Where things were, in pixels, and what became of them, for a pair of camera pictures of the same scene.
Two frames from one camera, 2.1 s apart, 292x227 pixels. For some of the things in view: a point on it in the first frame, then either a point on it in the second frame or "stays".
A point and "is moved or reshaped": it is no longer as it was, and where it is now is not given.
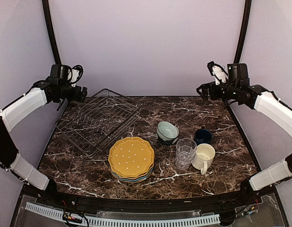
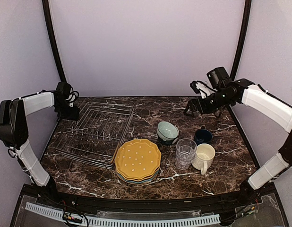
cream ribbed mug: (203, 158) stays
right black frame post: (248, 4) stays
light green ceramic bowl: (166, 130) stays
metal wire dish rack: (94, 125) is moved or reshaped
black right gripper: (205, 86) → (192, 102)
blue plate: (132, 180) → (140, 182)
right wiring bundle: (251, 209) stays
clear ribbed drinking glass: (185, 150) stays
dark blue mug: (203, 135) stays
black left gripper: (75, 97) → (74, 116)
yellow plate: (134, 177) → (138, 179)
